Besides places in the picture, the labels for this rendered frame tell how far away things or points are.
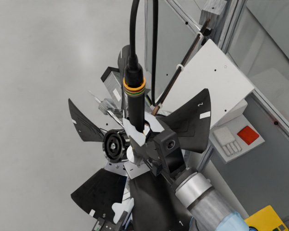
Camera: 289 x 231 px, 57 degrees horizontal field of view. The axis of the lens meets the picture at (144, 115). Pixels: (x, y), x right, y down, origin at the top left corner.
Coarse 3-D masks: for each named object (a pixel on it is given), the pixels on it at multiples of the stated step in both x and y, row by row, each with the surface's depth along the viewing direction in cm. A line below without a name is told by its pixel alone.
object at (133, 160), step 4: (148, 128) 77; (148, 132) 76; (148, 136) 78; (148, 140) 78; (128, 148) 83; (128, 152) 82; (132, 152) 82; (128, 156) 81; (132, 156) 81; (132, 160) 81; (136, 160) 81; (140, 160) 81; (136, 164) 81; (140, 164) 81
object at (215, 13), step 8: (208, 0) 102; (216, 0) 102; (224, 0) 102; (208, 8) 100; (216, 8) 100; (224, 8) 102; (200, 16) 102; (208, 16) 100; (216, 16) 99; (200, 24) 105; (208, 24) 103; (216, 24) 102
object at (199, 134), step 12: (204, 96) 81; (180, 108) 87; (192, 108) 82; (204, 108) 78; (168, 120) 86; (180, 120) 81; (192, 120) 78; (204, 120) 75; (180, 132) 78; (192, 132) 75; (204, 132) 73; (180, 144) 75; (192, 144) 73; (204, 144) 71
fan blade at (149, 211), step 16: (144, 176) 90; (160, 176) 90; (144, 192) 87; (160, 192) 88; (144, 208) 86; (160, 208) 85; (176, 208) 85; (144, 224) 84; (160, 224) 84; (176, 224) 83
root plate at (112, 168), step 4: (108, 164) 100; (112, 164) 100; (116, 164) 100; (120, 164) 100; (104, 168) 100; (108, 168) 100; (112, 168) 100; (116, 168) 100; (120, 168) 101; (116, 172) 101; (120, 172) 101; (124, 172) 101
